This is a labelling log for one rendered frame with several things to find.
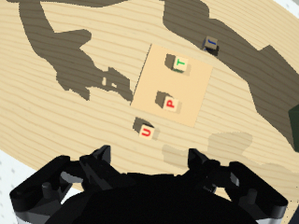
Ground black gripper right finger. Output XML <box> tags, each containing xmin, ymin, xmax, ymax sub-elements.
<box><xmin>167</xmin><ymin>148</ymin><xmax>289</xmax><ymax>224</ymax></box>

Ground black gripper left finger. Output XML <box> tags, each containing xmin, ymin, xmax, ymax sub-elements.
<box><xmin>9</xmin><ymin>145</ymin><xmax>136</xmax><ymax>224</ymax></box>

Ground beige flat mat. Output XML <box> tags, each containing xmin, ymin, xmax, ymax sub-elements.
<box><xmin>131</xmin><ymin>44</ymin><xmax>213</xmax><ymax>127</ymax></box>

